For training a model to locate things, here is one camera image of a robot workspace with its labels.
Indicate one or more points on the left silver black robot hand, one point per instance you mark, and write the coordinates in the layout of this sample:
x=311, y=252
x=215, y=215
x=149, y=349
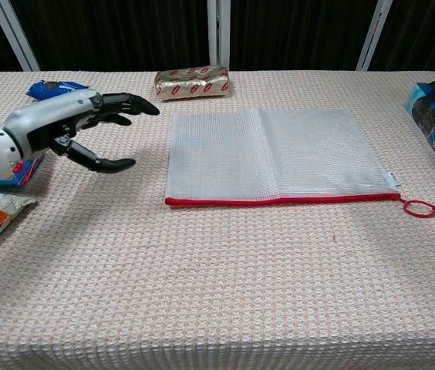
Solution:
x=48, y=119

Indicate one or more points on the black curtain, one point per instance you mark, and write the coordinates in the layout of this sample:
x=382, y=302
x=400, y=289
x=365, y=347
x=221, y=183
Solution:
x=125, y=31

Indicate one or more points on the mesh zipper pouch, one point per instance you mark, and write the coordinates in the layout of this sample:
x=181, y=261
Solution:
x=279, y=154

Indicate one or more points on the gold snack pack red print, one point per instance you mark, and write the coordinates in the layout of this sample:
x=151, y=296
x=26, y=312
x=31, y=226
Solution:
x=192, y=83

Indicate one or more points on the blue clear biscuit bag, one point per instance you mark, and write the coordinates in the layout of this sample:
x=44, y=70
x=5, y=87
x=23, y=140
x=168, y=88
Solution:
x=28, y=171

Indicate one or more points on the beige woven tablecloth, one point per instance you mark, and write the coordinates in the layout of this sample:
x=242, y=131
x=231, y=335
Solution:
x=202, y=289

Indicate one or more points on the small blue cookie pack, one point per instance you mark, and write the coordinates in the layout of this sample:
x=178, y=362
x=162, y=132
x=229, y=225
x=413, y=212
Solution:
x=51, y=89

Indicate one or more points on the white metal frame post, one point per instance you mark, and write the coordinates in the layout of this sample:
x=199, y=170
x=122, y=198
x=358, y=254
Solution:
x=218, y=34
x=373, y=34
x=15, y=34

